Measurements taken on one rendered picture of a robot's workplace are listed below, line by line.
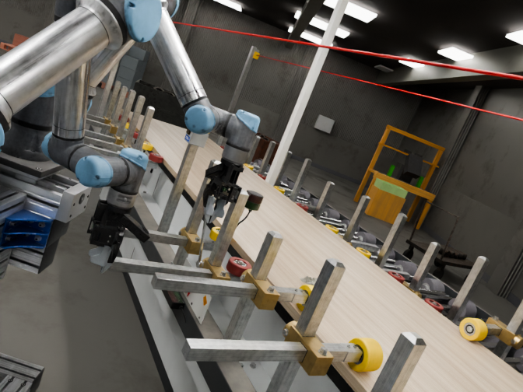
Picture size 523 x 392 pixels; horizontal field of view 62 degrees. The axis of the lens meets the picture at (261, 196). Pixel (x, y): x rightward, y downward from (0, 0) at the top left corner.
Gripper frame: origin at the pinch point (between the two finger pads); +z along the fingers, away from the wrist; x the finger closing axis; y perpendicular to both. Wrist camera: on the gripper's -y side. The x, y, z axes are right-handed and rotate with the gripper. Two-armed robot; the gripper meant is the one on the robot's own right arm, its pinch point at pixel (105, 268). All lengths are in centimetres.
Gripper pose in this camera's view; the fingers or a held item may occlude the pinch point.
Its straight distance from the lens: 133.6
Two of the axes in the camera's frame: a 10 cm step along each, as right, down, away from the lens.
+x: 4.4, 3.7, -8.2
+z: -3.7, 9.1, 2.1
